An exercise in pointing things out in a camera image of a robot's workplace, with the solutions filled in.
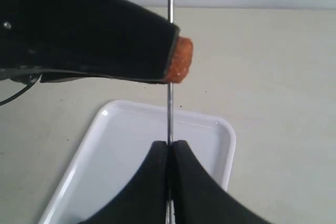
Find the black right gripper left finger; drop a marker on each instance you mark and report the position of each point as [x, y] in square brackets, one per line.
[143, 199]

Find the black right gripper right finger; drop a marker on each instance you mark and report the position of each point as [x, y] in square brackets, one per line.
[197, 197]

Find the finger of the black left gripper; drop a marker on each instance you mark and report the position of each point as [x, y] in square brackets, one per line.
[83, 35]
[145, 76]

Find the thin metal skewer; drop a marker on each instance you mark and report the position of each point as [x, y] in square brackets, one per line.
[170, 97]

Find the red fruit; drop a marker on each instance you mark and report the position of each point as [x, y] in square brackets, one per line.
[181, 61]

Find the white rectangular plastic tray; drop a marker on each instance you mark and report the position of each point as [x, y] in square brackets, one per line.
[116, 144]

